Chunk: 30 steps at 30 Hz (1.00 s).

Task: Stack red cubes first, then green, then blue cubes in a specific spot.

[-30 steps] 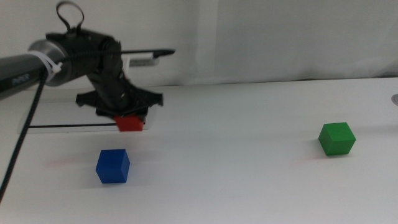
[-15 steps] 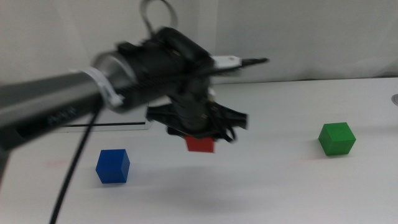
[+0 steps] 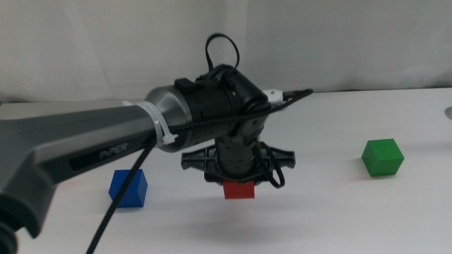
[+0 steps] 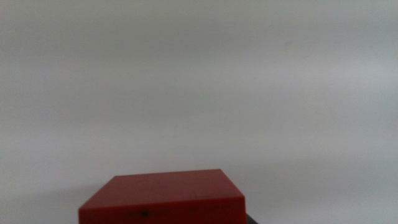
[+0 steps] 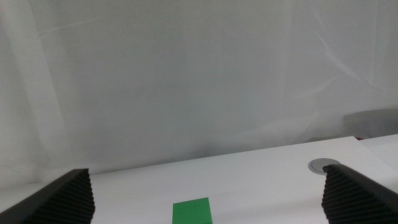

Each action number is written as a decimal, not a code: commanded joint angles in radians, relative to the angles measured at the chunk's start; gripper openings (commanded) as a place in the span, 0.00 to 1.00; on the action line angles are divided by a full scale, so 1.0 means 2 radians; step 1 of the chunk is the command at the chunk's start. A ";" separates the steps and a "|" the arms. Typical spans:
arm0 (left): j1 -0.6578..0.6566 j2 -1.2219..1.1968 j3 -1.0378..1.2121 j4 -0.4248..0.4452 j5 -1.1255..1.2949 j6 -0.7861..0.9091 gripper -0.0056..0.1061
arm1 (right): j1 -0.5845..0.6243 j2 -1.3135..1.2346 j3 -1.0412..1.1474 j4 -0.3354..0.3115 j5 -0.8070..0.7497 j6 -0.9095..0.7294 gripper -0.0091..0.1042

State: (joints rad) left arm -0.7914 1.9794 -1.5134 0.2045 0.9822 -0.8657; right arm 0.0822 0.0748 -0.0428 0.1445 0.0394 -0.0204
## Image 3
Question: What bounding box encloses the thin black looped cable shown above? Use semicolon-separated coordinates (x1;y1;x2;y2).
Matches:
205;32;241;73

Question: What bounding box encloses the red cube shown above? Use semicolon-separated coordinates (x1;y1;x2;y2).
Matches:
222;179;256;200

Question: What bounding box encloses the blue cube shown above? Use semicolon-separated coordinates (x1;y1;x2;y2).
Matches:
108;169;148;209

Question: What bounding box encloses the white zip tie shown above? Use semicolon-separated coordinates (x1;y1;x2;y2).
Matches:
122;100;179;147

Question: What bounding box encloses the black cable loop at gripper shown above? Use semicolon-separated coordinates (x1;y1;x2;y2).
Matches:
251;142;286;189

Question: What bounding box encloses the white fabric backdrop curtain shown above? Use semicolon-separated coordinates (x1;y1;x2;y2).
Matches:
0;0;452;104

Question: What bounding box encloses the green cube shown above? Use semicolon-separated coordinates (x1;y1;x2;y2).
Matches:
361;138;405;178

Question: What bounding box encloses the black braided cable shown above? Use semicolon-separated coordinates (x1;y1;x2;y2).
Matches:
85;88;314;254

